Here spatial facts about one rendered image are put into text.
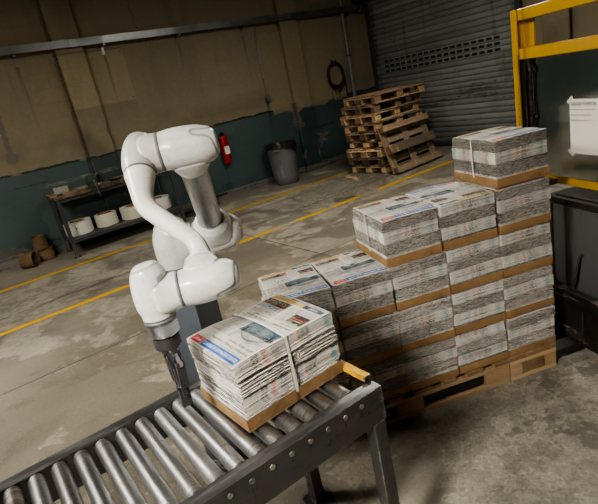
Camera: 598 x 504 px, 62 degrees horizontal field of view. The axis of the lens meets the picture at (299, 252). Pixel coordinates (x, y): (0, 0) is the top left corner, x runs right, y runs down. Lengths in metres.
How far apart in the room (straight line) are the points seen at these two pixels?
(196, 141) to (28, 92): 6.88
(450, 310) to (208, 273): 1.51
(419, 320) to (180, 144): 1.43
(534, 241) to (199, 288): 1.85
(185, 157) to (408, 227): 1.10
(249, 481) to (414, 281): 1.36
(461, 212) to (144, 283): 1.58
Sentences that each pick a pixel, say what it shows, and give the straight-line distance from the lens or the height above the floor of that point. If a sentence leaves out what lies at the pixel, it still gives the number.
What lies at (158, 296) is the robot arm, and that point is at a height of 1.26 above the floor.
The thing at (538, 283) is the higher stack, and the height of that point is 0.52.
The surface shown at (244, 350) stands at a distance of 1.46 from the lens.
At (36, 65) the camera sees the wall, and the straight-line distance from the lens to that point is 8.57.
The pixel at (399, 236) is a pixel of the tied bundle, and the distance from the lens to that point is 2.33.
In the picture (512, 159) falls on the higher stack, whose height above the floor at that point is 1.18.
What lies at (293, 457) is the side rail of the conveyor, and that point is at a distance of 1.48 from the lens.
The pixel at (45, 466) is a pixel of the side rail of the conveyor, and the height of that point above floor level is 0.80.
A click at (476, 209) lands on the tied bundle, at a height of 0.99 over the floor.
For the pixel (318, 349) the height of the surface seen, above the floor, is 0.93.
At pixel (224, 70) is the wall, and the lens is 9.52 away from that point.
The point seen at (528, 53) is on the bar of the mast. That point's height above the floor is 1.62.
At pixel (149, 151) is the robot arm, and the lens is 1.71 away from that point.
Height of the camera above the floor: 1.71
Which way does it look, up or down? 18 degrees down
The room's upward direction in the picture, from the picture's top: 12 degrees counter-clockwise
